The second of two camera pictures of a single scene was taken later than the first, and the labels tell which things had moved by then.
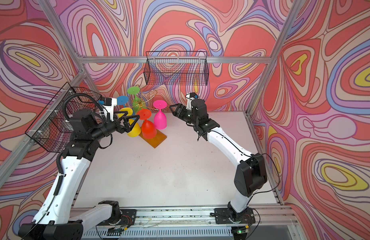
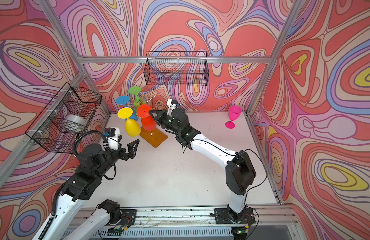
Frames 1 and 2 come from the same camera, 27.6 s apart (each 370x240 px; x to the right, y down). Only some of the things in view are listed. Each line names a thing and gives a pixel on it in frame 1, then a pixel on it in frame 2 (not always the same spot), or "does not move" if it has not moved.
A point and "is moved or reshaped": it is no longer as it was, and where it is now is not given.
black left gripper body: (107, 129) → (113, 157)
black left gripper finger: (127, 127) → (132, 147)
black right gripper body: (190, 118) → (168, 123)
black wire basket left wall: (52, 128) does not move
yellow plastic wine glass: (136, 129) does not move
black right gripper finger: (179, 110) → (159, 119)
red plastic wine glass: (148, 130) is moved or reshaped
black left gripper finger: (116, 116) → (130, 145)
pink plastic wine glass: (160, 121) → (234, 113)
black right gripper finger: (177, 105) → (155, 113)
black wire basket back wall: (179, 68) does not move
